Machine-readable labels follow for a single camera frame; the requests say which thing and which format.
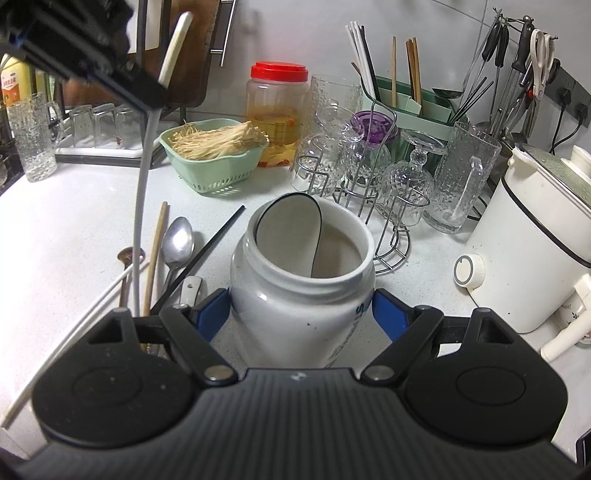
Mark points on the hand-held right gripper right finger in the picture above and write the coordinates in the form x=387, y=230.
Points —
x=388, y=314

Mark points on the black induction cooktop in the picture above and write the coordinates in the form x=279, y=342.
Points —
x=585, y=454

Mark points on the black-rimmed white soup spoon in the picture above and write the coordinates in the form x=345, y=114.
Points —
x=286, y=235

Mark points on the dark wall power strip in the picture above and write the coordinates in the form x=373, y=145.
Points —
x=569, y=83

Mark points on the stemmed crystal glass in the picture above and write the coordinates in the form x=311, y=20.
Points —
x=318, y=157
x=415, y=184

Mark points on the small steel ladle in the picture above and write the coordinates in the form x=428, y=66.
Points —
x=448, y=92

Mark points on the black chopstick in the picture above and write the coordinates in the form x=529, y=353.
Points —
x=207, y=248

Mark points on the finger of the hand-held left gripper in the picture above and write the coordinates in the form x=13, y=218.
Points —
x=115, y=85
x=69, y=23

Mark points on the wooden cutting board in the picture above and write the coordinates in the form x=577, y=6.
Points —
x=198, y=55

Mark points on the bunch of assorted chopsticks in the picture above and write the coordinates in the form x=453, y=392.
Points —
x=360, y=53

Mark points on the wooden chopstick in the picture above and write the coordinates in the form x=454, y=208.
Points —
x=157, y=244

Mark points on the metal utensil hanging stand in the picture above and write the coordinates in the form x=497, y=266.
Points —
x=524, y=19

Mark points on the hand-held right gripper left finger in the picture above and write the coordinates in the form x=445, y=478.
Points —
x=210, y=314

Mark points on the purple-footed glass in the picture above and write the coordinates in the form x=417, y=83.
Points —
x=371, y=127

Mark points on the clear drinking glass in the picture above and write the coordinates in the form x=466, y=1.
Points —
x=105, y=124
x=127, y=127
x=82, y=127

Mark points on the green utensil caddy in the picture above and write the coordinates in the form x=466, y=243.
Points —
x=434, y=115

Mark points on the enoki mushrooms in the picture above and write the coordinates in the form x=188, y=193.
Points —
x=217, y=141

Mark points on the white electric cooking pot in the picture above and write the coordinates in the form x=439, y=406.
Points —
x=521, y=258

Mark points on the large steel spoon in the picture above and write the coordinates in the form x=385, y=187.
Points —
x=178, y=242

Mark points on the white ceramic soup spoon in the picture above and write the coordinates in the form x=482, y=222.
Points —
x=191, y=288

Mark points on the glass pot lid white knob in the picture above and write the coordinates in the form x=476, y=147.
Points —
x=554, y=166

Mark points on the black metal kitchen rack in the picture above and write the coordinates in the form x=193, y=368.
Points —
x=92, y=162

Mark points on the white mug green logo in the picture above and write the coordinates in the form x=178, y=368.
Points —
x=286, y=318

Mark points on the red-lidded plastic jar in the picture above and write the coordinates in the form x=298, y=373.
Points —
x=277, y=74

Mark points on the white drain tray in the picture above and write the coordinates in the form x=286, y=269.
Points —
x=106, y=151

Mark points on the small brown spoon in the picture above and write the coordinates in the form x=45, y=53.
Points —
x=131, y=254

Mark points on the yellow detergent bottle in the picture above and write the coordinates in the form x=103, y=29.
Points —
x=16, y=87

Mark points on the green plastic basket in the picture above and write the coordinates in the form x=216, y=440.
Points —
x=212, y=177

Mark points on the tall textured glass mug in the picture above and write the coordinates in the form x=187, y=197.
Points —
x=461, y=184
x=37, y=143

